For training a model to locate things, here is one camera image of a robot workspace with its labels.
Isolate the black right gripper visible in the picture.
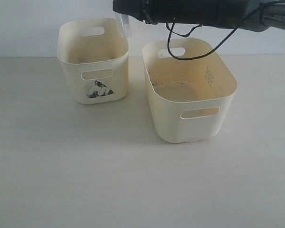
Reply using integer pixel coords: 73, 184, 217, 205
113, 0, 252, 26

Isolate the plain cream plastic bin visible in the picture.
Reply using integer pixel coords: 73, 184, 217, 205
142, 38, 238, 143

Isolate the orange-capped clear tube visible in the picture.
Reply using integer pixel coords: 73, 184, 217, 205
114, 12, 132, 38

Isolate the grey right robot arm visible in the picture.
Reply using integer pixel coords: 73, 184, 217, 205
112, 0, 285, 32

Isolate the cream bin with mountain sticker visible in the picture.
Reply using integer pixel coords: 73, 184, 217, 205
57, 18, 129, 105

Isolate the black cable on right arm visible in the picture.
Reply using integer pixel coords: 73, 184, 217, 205
165, 0, 285, 61

